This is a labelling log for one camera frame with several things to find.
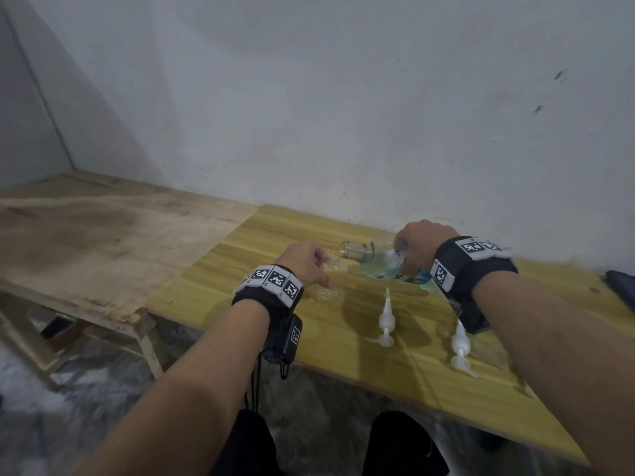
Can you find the person's left hand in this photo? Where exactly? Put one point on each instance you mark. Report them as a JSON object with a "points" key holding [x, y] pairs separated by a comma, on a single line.
{"points": [[300, 262]]}

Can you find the person's right hand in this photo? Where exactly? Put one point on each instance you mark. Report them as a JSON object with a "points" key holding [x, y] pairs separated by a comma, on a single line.
{"points": [[424, 240]]}

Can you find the person's left thumb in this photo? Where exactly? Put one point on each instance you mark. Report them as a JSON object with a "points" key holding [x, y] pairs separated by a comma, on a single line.
{"points": [[321, 281]]}

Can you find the person's right fingers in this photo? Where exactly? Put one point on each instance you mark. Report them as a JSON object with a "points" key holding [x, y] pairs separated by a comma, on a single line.
{"points": [[401, 242]]}

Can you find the small clear bottle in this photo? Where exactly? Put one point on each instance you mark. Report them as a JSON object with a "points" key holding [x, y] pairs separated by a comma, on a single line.
{"points": [[333, 287]]}

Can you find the clear bottle with blue liquid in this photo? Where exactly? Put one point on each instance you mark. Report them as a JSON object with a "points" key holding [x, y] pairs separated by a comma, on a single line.
{"points": [[379, 265]]}

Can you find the person's right forearm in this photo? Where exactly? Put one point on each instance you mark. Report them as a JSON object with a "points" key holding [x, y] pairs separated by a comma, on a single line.
{"points": [[560, 351]]}

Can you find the person's left forearm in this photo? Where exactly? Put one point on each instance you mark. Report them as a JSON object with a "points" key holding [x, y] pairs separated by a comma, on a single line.
{"points": [[198, 386]]}

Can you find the black wristband with marker tags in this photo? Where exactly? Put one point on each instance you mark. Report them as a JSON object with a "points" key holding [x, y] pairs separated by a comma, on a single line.
{"points": [[270, 287], [464, 267]]}

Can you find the white pump dispenser head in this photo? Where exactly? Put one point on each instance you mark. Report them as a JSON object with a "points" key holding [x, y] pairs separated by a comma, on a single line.
{"points": [[386, 322], [461, 346]]}

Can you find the person's right leg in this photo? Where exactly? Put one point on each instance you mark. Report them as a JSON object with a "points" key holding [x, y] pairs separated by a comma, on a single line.
{"points": [[402, 446]]}

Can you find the person's leg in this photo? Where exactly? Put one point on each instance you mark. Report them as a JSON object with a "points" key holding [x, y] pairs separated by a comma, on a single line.
{"points": [[250, 451], [402, 446]]}

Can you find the person's left leg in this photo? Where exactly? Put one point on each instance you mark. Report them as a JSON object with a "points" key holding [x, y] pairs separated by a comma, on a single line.
{"points": [[250, 451]]}

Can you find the worn wooden bench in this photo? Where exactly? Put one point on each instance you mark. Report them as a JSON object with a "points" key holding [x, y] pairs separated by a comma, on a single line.
{"points": [[99, 242]]}

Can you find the dark flat object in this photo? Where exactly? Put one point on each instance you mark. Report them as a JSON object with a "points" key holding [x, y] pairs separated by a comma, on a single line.
{"points": [[622, 289]]}

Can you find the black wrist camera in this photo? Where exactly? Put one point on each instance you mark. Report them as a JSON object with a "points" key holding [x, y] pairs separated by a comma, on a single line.
{"points": [[471, 314], [283, 342]]}

